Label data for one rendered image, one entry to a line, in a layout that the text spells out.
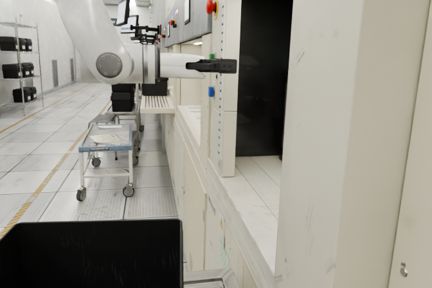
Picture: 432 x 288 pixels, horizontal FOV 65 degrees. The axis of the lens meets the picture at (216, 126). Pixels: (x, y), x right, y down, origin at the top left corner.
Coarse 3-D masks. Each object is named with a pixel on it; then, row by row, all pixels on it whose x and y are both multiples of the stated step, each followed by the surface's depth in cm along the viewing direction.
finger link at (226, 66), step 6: (222, 60) 75; (228, 60) 75; (234, 60) 75; (216, 66) 73; (222, 66) 74; (228, 66) 75; (234, 66) 76; (222, 72) 75; (228, 72) 76; (234, 72) 76
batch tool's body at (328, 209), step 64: (256, 0) 108; (320, 0) 29; (384, 0) 23; (256, 64) 112; (320, 64) 29; (384, 64) 24; (256, 128) 117; (320, 128) 29; (384, 128) 25; (256, 192) 88; (320, 192) 29; (384, 192) 27; (256, 256) 63; (320, 256) 29; (384, 256) 28
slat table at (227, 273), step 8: (192, 272) 72; (200, 272) 72; (208, 272) 72; (216, 272) 72; (224, 272) 72; (232, 272) 72; (184, 280) 69; (192, 280) 69; (200, 280) 70; (208, 280) 70; (216, 280) 70; (224, 280) 70; (232, 280) 70
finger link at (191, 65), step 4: (188, 64) 72; (192, 64) 71; (196, 64) 71; (200, 64) 71; (204, 64) 70; (208, 64) 70; (212, 64) 71; (188, 68) 72; (192, 68) 71; (196, 68) 71; (200, 68) 71; (204, 68) 70; (208, 68) 70; (212, 68) 72
